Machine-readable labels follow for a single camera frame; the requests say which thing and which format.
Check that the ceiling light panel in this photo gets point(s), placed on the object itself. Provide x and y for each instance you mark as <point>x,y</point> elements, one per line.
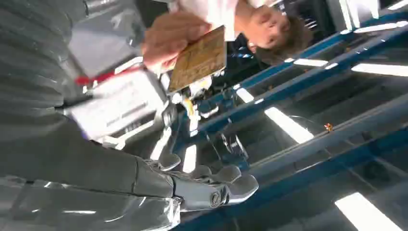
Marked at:
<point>379,27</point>
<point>288,125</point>
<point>366,213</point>
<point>244,95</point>
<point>310,62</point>
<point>381,69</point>

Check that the grey plastic cover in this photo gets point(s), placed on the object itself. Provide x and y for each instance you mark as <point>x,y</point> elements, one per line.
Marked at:
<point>102,41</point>

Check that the person's left hand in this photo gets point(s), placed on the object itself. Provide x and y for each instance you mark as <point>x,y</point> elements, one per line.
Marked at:
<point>169,36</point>

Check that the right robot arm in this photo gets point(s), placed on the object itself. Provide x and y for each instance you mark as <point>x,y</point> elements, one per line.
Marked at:
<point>28,63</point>

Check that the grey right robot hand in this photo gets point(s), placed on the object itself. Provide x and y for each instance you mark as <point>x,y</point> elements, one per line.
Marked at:
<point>95,172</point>

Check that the person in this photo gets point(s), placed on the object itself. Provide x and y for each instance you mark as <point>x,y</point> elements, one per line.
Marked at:
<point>267,27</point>

